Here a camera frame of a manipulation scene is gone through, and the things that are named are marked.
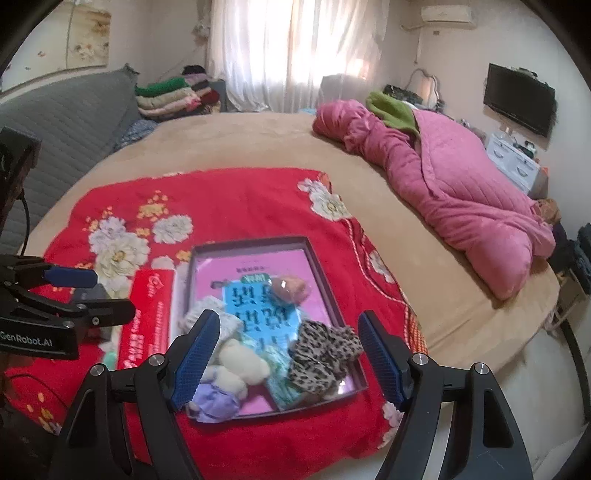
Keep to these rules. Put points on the leopard print scrunchie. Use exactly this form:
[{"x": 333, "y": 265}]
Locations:
[{"x": 321, "y": 355}]

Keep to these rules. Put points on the pink makeup sponge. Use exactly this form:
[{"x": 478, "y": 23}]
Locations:
[{"x": 290, "y": 289}]

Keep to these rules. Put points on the grey tray with pink book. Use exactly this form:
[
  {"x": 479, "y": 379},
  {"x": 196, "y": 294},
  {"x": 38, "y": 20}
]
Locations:
[{"x": 239, "y": 272}]

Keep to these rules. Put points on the white curtain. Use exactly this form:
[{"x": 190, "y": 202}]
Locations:
[{"x": 273, "y": 55}]

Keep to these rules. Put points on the grey quilted sofa cover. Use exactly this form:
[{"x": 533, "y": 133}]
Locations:
[{"x": 78, "y": 121}]

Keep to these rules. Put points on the blue patterned fabric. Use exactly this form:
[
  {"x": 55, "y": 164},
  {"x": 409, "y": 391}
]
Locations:
[{"x": 139, "y": 130}]

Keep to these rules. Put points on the pink quilted duvet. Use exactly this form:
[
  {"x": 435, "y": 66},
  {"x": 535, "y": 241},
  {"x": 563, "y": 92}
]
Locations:
[{"x": 447, "y": 177}]

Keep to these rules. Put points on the dark navy small box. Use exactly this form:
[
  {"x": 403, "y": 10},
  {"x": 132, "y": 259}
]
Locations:
[{"x": 90, "y": 296}]

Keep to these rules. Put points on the stack of folded clothes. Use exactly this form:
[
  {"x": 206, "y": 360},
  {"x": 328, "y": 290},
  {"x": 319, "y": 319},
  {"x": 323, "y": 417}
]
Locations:
[{"x": 192, "y": 93}]

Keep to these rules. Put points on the cream plush bear toy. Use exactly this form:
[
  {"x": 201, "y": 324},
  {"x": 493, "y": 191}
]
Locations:
[{"x": 226, "y": 382}]

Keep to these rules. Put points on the red floral blanket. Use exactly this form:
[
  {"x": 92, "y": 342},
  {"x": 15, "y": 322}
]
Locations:
[{"x": 121, "y": 228}]

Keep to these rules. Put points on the beige bed sheet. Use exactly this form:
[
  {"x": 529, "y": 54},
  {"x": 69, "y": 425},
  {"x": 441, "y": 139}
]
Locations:
[{"x": 458, "y": 317}]

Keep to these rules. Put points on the white drawer cabinet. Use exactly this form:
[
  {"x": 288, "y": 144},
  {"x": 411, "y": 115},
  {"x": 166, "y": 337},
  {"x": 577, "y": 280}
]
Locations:
[{"x": 525, "y": 173}]

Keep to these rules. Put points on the green floral tissue pack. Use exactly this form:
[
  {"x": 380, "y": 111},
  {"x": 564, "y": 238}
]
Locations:
[{"x": 283, "y": 391}]

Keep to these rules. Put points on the white floral scrunchie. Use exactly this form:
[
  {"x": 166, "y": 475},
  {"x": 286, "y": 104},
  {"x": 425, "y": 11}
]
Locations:
[{"x": 229, "y": 326}]

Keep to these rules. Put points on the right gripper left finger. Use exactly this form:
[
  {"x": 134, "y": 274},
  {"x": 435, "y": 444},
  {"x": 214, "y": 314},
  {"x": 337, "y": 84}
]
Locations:
[{"x": 94, "y": 442}]

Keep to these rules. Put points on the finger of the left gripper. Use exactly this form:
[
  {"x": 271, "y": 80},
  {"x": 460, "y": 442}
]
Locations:
[
  {"x": 104, "y": 314},
  {"x": 59, "y": 276}
]

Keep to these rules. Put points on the black wall television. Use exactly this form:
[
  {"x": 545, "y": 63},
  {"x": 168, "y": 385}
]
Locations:
[{"x": 521, "y": 97}]

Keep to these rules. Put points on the green cloth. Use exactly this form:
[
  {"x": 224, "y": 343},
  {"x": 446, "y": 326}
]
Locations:
[{"x": 394, "y": 113}]

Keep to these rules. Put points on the white air conditioner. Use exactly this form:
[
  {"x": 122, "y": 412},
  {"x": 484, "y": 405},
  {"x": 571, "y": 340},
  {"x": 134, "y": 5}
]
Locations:
[{"x": 449, "y": 14}]

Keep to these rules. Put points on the red cardboard box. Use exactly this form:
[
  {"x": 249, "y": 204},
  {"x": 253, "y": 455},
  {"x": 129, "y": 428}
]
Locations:
[{"x": 148, "y": 333}]

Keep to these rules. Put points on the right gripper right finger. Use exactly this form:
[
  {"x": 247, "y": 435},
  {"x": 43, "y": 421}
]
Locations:
[{"x": 484, "y": 441}]

